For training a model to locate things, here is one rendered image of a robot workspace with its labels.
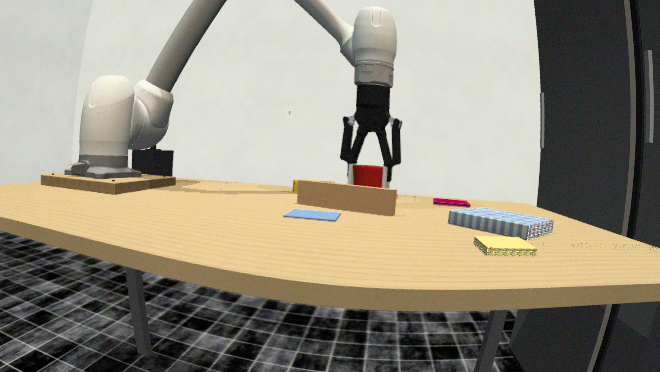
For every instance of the flat magenta square pad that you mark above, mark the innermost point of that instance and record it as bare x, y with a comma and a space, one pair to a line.
450, 202

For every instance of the red cup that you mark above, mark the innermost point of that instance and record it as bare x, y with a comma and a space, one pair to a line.
367, 176

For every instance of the yellow sponge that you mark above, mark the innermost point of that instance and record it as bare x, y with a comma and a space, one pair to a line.
296, 184

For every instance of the blue and white checkered towel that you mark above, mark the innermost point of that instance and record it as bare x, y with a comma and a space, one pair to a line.
500, 222

